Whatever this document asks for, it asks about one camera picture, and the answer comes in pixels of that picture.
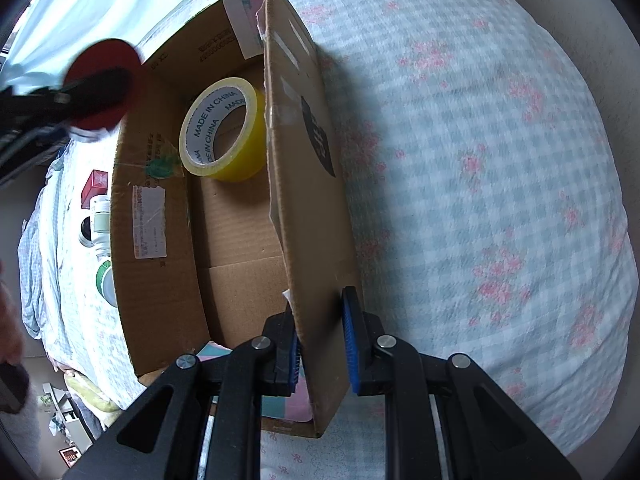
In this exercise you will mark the green mattress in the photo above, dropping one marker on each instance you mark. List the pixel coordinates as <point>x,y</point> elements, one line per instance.
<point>95,395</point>

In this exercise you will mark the red small box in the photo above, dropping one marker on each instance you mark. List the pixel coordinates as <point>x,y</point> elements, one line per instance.
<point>94,185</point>

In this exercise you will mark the red round lid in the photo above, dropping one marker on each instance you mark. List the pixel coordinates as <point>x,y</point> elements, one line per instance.
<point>97,57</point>

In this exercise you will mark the white round jar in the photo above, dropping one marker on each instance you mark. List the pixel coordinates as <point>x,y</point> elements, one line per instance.
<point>85,232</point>

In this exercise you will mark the white papers pile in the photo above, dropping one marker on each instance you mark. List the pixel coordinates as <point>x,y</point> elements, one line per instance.
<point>60,405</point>

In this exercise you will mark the white bottle green label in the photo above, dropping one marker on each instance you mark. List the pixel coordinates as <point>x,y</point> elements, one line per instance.
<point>101,225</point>

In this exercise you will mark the yellow tape roll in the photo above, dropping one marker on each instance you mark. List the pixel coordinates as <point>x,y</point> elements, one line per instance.
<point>240,140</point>

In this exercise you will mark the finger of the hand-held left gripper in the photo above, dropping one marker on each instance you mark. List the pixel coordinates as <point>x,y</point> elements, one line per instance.
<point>30,152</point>
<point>90,87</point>

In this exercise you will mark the cardboard box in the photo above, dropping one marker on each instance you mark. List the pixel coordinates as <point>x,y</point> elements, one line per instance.
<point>310,240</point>

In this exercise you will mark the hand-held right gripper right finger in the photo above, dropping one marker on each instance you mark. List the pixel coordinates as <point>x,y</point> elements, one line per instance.
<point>352,345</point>

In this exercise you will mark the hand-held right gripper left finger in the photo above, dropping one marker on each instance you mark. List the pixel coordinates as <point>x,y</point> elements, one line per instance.
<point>291,360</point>

